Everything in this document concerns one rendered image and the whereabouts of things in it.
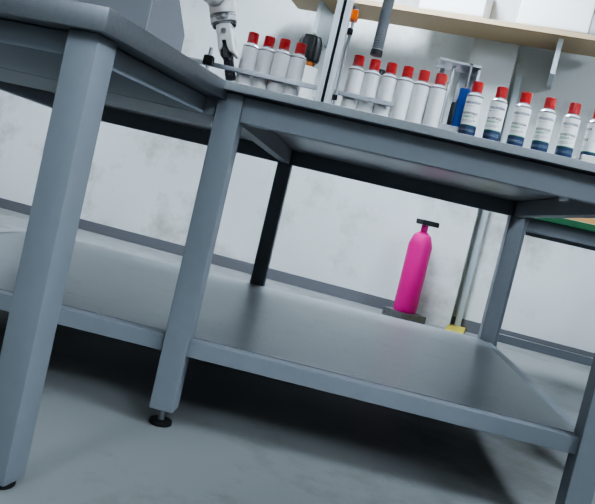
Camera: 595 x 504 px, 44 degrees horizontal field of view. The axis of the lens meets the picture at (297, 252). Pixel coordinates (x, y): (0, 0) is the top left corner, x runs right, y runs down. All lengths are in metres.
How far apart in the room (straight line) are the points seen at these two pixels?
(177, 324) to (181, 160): 4.09
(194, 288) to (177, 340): 0.13
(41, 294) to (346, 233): 4.20
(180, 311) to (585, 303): 3.88
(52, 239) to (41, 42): 0.34
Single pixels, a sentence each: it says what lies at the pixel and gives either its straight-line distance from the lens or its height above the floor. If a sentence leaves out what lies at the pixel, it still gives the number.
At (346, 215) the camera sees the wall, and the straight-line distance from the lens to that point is 5.36.
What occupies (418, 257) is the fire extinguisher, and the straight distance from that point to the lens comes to 4.88.
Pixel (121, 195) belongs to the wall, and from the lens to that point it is 6.00.
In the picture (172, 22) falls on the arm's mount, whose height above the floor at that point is 0.92.
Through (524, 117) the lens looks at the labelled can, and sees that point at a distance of 2.36.
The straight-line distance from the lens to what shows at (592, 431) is 1.84.
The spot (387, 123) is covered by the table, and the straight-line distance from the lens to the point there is 1.68.
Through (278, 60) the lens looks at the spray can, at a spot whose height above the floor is 1.01.
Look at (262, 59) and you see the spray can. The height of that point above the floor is 1.01.
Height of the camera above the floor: 0.59
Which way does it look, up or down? 4 degrees down
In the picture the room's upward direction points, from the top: 13 degrees clockwise
